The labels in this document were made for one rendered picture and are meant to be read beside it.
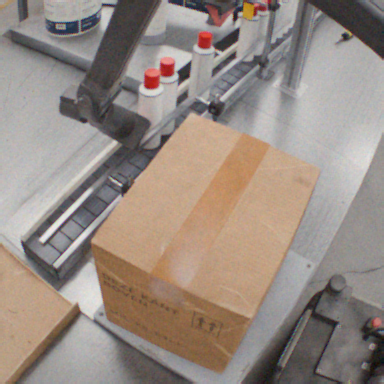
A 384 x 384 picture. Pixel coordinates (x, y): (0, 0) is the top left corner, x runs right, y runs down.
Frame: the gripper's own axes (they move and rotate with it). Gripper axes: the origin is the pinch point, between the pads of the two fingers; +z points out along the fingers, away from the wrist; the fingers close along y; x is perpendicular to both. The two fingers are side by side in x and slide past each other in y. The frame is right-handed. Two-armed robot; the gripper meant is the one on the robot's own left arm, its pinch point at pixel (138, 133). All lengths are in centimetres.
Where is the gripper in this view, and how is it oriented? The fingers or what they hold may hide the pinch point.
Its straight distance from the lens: 106.9
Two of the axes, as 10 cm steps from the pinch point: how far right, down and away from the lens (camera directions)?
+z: 2.7, 1.0, 9.6
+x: -4.9, 8.7, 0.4
